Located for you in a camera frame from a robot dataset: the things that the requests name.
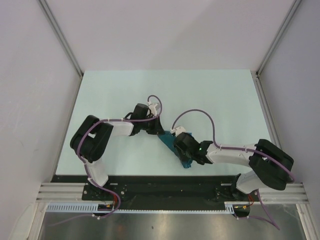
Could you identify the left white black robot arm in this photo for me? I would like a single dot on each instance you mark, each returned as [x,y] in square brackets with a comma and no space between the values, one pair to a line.
[91,139]

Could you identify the aluminium corner post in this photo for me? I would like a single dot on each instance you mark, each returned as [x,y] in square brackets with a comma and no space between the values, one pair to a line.
[57,30]
[279,35]

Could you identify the teal cloth napkin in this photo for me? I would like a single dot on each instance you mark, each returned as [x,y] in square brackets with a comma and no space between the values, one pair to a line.
[168,139]

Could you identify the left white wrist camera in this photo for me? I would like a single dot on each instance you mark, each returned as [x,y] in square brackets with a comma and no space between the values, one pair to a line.
[154,107]

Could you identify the left aluminium corner post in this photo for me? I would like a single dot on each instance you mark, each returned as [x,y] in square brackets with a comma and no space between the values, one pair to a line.
[57,30]

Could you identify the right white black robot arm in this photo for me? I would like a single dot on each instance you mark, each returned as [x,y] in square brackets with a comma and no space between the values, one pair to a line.
[270,166]

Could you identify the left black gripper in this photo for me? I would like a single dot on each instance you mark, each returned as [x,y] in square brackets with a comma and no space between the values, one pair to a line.
[157,128]

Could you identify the white slotted cable duct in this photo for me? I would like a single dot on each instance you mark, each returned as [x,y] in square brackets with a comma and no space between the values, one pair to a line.
[102,208]

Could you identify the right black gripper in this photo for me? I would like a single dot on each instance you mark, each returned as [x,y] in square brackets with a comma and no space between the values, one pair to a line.
[178,148]

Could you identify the right aluminium corner post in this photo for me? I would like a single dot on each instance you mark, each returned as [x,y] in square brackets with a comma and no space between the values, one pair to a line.
[279,35]

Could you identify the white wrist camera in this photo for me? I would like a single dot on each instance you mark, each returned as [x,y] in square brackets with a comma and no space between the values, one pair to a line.
[154,107]
[177,130]

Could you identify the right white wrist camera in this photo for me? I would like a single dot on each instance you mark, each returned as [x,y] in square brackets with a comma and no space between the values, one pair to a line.
[177,130]

